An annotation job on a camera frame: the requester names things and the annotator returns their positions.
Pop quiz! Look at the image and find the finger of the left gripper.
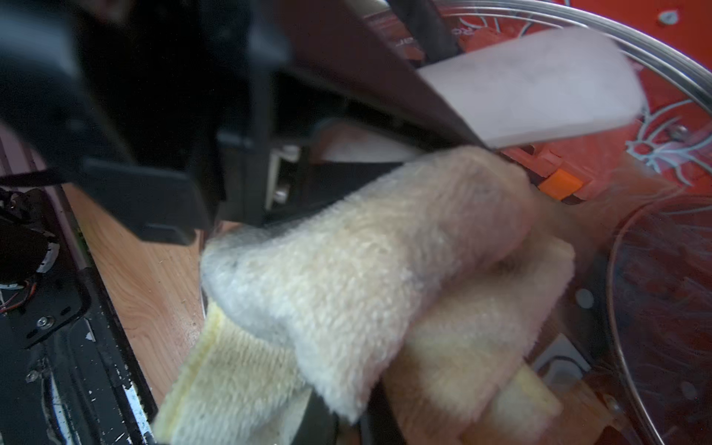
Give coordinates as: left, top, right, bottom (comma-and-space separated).
274, 1, 480, 148
266, 146, 401, 223

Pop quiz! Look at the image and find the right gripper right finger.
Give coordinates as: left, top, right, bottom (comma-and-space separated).
358, 389, 406, 445

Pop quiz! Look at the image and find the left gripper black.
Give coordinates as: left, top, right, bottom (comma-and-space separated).
1, 1, 289, 245

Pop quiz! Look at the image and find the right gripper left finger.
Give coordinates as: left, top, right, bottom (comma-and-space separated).
291, 392, 339, 445

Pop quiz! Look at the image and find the cream yellow cloth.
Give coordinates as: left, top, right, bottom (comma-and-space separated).
152, 148, 576, 444

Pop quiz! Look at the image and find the glass lid with white handle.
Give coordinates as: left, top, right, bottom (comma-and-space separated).
310, 0, 712, 445

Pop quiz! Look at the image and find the orange plastic tool case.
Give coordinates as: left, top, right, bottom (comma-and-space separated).
366, 10, 691, 202

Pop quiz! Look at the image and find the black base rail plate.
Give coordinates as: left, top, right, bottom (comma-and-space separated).
1, 188, 157, 444

